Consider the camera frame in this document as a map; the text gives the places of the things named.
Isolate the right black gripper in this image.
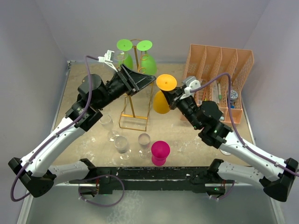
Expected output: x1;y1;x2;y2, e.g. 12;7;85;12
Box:
161;85;202;129

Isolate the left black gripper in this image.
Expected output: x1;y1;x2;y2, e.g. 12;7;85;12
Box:
96;64;155;110

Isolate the yellow plastic goblet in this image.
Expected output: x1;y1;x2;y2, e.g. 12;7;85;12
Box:
153;74;177;114

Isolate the large green wine glass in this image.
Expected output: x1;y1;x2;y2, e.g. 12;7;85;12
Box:
137;40;157;75

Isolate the clear glass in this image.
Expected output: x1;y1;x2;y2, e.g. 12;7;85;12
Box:
113;51;128;64
114;136;131;160
100;114;119;141
138;133;151;160

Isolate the small green wine glass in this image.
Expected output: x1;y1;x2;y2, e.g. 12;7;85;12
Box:
117;39;133;69

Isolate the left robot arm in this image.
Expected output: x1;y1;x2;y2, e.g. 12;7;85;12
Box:
8;64;156;202

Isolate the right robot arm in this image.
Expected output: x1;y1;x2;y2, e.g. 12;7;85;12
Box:
162;87;299;202

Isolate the pink plastic goblet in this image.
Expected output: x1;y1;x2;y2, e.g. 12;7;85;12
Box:
151;140;171;166

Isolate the orange plastic desk organizer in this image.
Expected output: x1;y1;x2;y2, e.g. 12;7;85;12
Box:
182;44;254;125

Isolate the round blue tin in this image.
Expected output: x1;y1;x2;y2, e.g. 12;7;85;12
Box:
228;90;239;102

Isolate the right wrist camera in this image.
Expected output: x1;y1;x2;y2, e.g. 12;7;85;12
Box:
180;76;202;99

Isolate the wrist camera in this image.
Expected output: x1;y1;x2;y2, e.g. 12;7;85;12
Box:
98;50;117;71
180;76;202;99

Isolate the gold wire glass rack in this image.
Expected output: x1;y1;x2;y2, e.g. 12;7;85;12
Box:
119;39;154;132

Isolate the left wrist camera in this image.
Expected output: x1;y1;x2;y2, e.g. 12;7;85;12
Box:
98;50;117;71

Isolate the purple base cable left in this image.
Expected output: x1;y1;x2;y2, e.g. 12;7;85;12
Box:
78;174;126;207

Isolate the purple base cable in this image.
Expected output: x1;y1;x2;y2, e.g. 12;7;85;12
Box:
209;181;235;201
78;174;126;207

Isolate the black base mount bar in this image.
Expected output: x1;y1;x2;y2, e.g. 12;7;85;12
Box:
70;159;233;195

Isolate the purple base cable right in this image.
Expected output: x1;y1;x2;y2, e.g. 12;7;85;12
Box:
209;181;235;201

